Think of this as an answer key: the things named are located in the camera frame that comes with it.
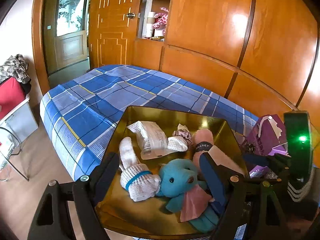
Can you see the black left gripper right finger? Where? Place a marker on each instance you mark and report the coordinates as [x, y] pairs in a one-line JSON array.
[[229, 189]]

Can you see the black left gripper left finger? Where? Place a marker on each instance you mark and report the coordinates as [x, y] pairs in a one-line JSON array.
[[89, 190]]

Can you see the teal plush bear pink dress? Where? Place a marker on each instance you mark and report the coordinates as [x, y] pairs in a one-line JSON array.
[[187, 195]]

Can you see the white sock blue stripe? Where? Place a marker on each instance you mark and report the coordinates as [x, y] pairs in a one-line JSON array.
[[136, 178]]

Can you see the pink sock with black band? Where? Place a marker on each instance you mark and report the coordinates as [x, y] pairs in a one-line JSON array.
[[203, 142]]

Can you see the small white knit sock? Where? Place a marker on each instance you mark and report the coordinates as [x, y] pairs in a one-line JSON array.
[[177, 144]]

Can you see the white packaged cloth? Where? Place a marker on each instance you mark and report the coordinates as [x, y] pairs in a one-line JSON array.
[[151, 139]]

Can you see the purple gift bag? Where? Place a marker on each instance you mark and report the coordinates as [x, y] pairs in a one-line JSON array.
[[267, 138]]

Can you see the blue plaid bed sheet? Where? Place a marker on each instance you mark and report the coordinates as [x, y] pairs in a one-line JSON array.
[[81, 115]]

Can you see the white side table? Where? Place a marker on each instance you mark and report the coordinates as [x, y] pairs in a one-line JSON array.
[[16, 126]]

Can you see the red storage box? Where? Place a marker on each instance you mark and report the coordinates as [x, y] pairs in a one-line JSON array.
[[11, 95]]

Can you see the patterned grey cloth pile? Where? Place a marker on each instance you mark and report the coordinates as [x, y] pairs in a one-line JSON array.
[[16, 67]]

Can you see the orange wooden wardrobe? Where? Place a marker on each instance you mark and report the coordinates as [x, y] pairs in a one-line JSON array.
[[262, 55]]

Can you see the pink spotted plush toy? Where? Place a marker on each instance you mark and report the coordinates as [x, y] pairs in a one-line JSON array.
[[161, 19]]

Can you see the wooden door with glass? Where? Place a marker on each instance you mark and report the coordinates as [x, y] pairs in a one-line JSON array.
[[65, 30]]

